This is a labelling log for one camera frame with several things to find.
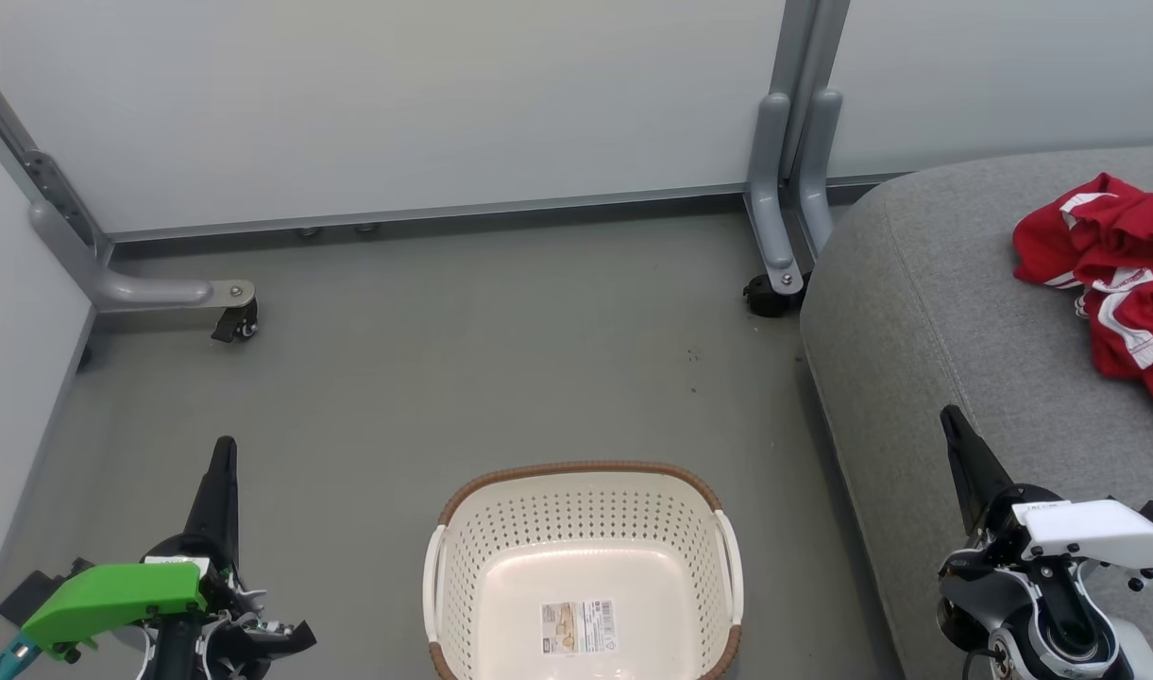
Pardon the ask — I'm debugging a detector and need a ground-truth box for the printed paper label sticker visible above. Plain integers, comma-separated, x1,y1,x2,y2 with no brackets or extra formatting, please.
539,599,619,657

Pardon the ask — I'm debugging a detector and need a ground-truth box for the grey fabric sofa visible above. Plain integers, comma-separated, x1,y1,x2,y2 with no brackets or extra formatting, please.
800,144,1153,680

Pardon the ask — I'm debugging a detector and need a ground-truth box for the grey partition bottom rail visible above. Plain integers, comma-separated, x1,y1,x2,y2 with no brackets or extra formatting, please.
104,172,917,245

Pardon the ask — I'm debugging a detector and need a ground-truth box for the cream perforated laundry basket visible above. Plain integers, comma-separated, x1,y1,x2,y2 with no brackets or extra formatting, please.
422,460,745,680

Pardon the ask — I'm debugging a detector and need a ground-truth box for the grey partition upright post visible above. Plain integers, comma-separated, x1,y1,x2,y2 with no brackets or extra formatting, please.
770,0,853,180

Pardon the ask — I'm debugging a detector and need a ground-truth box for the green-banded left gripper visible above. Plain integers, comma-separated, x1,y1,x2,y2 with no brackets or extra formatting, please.
19,435,265,662

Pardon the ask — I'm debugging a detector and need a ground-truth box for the red white-striped sports clothing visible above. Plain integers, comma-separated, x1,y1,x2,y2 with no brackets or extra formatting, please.
1012,172,1153,435

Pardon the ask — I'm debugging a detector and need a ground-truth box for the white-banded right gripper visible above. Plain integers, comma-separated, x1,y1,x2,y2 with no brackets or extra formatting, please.
939,405,1153,591

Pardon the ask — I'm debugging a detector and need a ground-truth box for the grey diagonal partition frame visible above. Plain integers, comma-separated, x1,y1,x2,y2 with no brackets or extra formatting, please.
0,52,114,265

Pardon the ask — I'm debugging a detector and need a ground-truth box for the long grey partition foot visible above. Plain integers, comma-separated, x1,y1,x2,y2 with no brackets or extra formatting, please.
28,198,256,315

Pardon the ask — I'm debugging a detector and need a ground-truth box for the black caster wheel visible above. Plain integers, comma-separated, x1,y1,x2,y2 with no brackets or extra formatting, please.
211,300,260,344
742,271,813,318

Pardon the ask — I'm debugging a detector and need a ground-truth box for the tall grey partition foot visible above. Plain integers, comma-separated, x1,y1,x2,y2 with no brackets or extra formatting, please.
743,91,805,297

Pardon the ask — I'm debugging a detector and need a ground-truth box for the short grey partition foot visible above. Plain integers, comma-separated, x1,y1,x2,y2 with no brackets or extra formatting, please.
797,88,844,258

